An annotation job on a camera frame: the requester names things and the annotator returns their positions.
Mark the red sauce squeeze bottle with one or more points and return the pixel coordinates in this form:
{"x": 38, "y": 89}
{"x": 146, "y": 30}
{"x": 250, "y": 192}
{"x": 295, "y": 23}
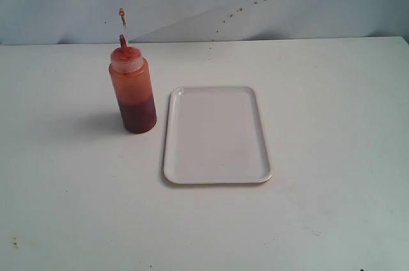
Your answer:
{"x": 130, "y": 76}

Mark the white rectangular plastic tray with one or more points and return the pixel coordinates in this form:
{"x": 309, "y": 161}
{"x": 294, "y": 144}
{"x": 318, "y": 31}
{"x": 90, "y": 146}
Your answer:
{"x": 215, "y": 136}

